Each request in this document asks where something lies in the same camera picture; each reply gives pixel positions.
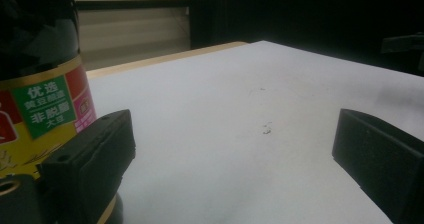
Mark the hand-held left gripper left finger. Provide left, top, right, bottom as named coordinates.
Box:
left=36, top=109, right=137, bottom=224

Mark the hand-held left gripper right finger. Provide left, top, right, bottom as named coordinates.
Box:
left=331, top=108, right=424, bottom=224

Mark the dark soy sauce bottle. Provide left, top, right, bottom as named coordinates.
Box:
left=0, top=0, right=125, bottom=224

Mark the dark stand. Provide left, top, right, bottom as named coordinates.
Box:
left=380, top=32, right=424, bottom=74

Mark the beige slatted panel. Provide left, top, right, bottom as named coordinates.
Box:
left=77, top=6, right=192, bottom=71

